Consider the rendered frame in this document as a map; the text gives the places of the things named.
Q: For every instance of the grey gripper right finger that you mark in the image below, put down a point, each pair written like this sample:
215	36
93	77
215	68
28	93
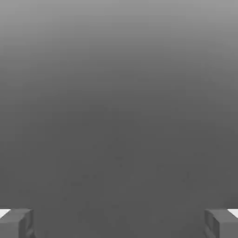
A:
223	223

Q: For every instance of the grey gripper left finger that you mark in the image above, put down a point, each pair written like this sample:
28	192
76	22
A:
14	223

